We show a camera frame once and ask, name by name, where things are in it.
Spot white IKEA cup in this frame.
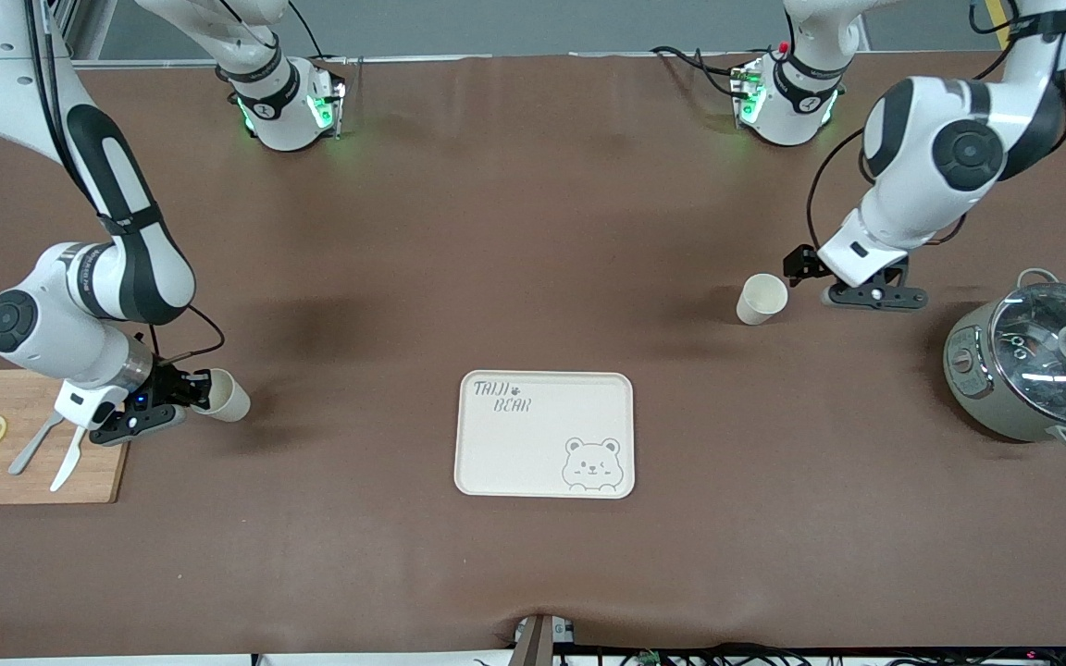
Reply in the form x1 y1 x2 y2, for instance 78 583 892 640
736 273 789 327
189 368 252 424

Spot white plastic knife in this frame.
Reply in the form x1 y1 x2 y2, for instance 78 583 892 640
49 425 90 493

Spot wooden cutting board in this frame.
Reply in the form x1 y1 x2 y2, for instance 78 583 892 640
0 370 138 506

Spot grey plastic knife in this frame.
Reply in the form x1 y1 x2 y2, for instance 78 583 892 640
7 412 67 477

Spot sage green electric pot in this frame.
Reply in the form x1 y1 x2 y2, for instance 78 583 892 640
943 268 1066 453

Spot glass pot lid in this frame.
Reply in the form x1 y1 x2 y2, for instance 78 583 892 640
989 283 1066 427

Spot brown table mat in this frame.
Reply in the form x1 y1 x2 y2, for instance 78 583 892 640
0 51 1066 660

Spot beige bear print tray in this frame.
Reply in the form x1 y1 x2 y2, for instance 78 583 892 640
453 370 636 500

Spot black left base cables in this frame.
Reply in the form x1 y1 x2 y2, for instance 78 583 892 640
651 44 747 98

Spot black right base cable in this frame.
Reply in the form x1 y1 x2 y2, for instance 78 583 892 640
288 0 328 61

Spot aluminium frame post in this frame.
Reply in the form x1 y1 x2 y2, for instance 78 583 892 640
50 0 81 64

